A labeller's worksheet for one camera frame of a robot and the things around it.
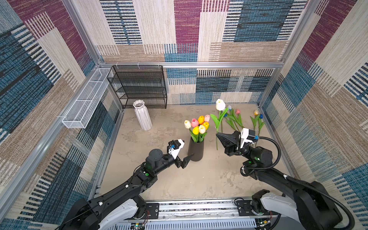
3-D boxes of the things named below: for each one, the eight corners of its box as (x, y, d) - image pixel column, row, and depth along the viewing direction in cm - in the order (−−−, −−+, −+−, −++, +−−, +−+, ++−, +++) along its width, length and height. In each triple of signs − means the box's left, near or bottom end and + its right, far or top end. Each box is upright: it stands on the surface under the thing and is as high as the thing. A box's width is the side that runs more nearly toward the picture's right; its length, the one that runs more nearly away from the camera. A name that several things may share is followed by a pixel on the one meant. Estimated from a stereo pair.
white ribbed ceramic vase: (141, 130, 107) (131, 108, 89) (143, 122, 112) (134, 99, 94) (151, 130, 107) (143, 108, 89) (152, 122, 112) (146, 99, 94)
